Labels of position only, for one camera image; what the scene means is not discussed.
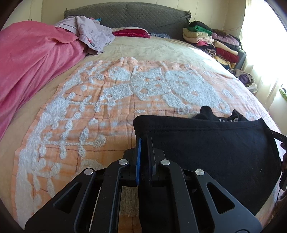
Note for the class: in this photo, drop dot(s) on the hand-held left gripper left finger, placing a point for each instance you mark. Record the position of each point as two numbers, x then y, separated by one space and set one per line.
138 161

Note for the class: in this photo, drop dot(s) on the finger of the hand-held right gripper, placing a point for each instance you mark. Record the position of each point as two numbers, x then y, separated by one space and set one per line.
279 136

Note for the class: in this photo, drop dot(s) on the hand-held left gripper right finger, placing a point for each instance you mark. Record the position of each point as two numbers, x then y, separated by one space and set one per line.
150 156

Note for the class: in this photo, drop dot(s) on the black sweater with orange patches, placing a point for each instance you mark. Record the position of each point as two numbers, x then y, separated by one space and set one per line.
201 145

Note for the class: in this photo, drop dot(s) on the cloth bag of clothes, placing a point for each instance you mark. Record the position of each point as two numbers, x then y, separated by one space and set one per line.
245 79

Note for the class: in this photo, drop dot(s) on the pile of folded clothes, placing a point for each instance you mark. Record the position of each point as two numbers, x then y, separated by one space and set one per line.
210 42

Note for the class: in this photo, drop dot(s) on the green patterned item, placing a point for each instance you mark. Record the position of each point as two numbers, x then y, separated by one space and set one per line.
283 93

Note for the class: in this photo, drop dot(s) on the orange and white tufted blanket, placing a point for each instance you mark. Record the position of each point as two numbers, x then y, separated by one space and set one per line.
89 112

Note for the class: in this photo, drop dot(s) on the dark bedside stand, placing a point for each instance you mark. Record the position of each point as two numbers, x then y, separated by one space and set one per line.
241 58

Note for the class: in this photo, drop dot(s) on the pale curtain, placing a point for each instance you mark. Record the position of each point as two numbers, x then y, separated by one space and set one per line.
264 44

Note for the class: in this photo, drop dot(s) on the beige bed sheet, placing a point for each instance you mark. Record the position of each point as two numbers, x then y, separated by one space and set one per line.
157 49

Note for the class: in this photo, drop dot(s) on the blue patterned cloth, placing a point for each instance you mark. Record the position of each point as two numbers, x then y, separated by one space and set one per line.
161 35

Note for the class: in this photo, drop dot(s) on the red folded cloth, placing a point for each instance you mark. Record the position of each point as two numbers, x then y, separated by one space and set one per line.
131 33

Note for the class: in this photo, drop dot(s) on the lilac garment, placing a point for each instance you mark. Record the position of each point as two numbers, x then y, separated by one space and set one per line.
94 33

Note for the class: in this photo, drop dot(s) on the pink blanket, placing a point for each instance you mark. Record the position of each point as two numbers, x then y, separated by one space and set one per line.
33 67

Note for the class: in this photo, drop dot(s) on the grey quilted headboard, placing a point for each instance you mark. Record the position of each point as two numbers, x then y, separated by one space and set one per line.
139 15

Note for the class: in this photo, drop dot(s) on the turquoise cloth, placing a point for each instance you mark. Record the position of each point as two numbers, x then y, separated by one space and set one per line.
96 20

